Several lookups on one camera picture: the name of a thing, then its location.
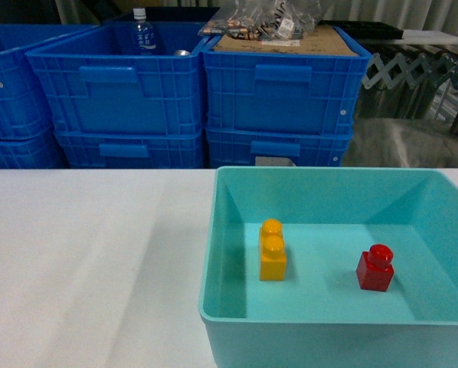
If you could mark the blue crate bottom middle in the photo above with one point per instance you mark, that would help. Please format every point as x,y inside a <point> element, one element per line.
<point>122,151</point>

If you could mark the blue crate top right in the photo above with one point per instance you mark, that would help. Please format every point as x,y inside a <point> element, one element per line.
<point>284,93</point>

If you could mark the blue crate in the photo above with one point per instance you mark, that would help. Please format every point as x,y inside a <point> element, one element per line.
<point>95,83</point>
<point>241,148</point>
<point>284,93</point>
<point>24,109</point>
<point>39,152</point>
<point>122,151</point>

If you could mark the black tray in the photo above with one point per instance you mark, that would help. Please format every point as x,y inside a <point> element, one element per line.
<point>374,30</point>

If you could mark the white foam board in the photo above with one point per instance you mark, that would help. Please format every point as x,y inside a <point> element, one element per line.
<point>411,36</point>

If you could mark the blue crate top left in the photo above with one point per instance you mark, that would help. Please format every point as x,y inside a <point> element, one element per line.
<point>24,109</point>

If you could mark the blue crate bottom left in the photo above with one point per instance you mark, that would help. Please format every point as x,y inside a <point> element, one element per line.
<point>39,152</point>

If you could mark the teal plastic box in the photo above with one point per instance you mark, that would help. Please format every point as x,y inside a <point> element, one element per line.
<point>318,316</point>

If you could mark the grey expandable roller conveyor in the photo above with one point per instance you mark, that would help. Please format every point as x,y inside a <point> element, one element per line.
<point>392,66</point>

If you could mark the clear bag of parts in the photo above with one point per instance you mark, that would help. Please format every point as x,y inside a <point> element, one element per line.
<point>264,20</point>

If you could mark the blue crate bottom right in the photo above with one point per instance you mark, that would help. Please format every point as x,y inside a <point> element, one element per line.
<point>241,148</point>

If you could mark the clear plastic water bottle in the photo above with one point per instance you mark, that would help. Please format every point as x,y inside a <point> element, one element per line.
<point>143,34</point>

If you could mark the yellow toy block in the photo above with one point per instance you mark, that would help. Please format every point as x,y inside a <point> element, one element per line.
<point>272,250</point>

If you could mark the red toy block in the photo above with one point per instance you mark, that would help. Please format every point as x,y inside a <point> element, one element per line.
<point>375,269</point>

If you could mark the silver metal can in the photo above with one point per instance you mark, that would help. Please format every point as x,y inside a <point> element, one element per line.
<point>182,53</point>

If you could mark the blue crate top middle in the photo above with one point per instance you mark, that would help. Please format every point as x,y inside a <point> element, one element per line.
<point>95,83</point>

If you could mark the brown cardboard sheet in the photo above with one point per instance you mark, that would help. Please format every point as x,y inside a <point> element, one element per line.
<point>325,40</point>

